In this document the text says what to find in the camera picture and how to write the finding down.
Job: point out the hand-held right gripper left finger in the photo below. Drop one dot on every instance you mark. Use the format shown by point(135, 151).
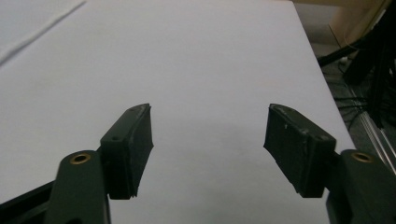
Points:
point(127, 149)

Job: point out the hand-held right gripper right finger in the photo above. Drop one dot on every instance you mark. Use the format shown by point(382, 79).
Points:
point(295, 146)

